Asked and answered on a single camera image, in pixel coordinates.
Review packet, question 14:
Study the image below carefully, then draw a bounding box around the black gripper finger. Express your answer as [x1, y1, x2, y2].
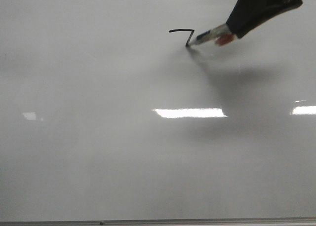
[226, 0, 303, 38]

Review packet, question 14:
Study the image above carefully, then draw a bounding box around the black and white whiteboard marker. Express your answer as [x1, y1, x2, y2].
[186, 24, 235, 47]

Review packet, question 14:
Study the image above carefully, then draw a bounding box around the white whiteboard with aluminium frame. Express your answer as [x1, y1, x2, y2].
[0, 0, 316, 221]

